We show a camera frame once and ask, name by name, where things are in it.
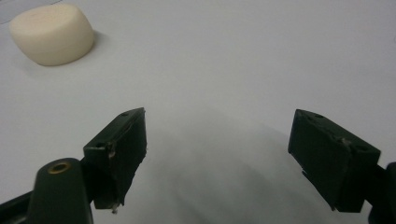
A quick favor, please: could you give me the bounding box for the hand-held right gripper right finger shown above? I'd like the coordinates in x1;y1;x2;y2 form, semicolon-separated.
287;108;382;214

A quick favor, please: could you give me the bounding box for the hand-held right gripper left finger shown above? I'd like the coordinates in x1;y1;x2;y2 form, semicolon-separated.
82;106;148;215

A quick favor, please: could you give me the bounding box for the cream steamed bun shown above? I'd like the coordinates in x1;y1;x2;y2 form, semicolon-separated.
8;3;95;67

